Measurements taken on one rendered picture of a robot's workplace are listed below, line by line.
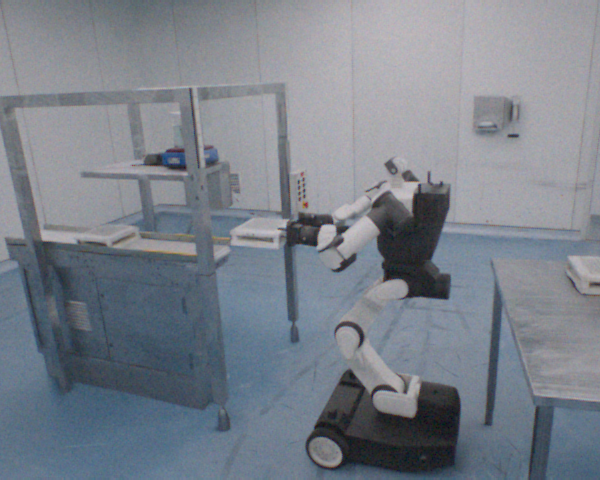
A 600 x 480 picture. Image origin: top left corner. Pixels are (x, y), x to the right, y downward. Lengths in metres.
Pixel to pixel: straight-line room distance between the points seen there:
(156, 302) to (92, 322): 0.51
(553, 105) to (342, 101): 2.21
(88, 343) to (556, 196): 4.64
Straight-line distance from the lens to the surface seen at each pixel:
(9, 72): 6.12
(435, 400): 2.47
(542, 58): 5.76
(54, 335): 3.29
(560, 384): 1.63
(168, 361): 2.96
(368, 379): 2.50
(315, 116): 6.23
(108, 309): 3.07
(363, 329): 2.38
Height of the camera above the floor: 1.73
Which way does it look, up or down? 18 degrees down
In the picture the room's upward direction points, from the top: 3 degrees counter-clockwise
